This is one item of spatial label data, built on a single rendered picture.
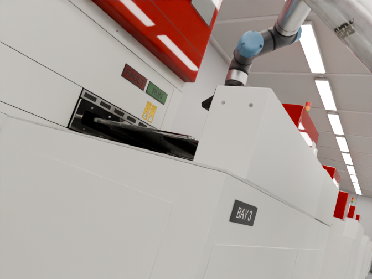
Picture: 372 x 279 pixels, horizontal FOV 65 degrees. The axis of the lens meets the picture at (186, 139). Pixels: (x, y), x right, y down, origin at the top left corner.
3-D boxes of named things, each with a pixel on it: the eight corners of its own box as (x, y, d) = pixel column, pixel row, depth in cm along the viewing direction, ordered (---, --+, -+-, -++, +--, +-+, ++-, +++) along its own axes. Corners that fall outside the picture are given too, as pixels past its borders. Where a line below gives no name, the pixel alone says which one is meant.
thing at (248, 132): (190, 165, 45) (216, 84, 48) (282, 207, 89) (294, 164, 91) (244, 179, 40) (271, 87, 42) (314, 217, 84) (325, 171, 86)
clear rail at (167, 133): (91, 120, 88) (93, 117, 88) (95, 122, 89) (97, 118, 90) (189, 140, 66) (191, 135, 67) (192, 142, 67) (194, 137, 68)
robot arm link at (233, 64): (238, 38, 103) (233, 49, 111) (229, 66, 101) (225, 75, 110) (259, 44, 103) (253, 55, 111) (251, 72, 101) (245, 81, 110)
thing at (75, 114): (67, 127, 86) (78, 97, 87) (156, 163, 121) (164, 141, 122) (70, 128, 85) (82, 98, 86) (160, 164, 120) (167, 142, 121)
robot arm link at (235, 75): (223, 70, 106) (236, 81, 111) (220, 82, 106) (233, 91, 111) (239, 68, 100) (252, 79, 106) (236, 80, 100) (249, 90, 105)
